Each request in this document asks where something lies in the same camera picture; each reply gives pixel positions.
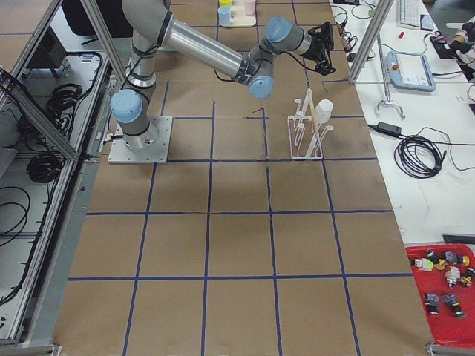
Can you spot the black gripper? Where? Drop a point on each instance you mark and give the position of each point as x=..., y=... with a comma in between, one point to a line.
x=315, y=47

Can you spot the white cup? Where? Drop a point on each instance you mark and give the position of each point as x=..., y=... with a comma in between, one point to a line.
x=323, y=111

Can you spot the light blue cup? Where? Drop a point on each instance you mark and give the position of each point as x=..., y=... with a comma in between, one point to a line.
x=224, y=15

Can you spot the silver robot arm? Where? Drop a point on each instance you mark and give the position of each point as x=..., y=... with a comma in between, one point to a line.
x=154, y=22

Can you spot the pink cup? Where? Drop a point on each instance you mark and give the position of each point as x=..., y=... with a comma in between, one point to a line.
x=249, y=7

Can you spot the yellow cup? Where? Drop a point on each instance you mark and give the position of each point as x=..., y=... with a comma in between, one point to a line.
x=225, y=3

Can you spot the grabber reach tool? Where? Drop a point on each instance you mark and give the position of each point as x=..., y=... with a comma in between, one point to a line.
x=386, y=102

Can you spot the black power adapter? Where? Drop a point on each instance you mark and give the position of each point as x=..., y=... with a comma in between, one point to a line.
x=386, y=129

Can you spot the blue teach pendant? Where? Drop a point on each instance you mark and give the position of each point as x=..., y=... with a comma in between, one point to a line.
x=410, y=71

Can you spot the cream rabbit tray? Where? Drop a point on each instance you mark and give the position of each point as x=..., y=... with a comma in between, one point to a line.
x=240, y=19

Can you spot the white keyboard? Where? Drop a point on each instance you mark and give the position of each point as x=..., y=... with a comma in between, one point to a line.
x=408, y=14

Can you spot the red parts tray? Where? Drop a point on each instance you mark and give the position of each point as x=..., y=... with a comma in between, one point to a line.
x=444, y=276

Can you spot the white wire cup rack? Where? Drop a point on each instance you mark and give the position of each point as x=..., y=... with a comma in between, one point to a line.
x=305, y=135

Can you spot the aluminium frame post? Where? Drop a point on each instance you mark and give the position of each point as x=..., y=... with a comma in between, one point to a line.
x=369, y=37

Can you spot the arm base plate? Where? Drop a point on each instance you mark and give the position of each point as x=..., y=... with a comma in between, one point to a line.
x=150, y=147

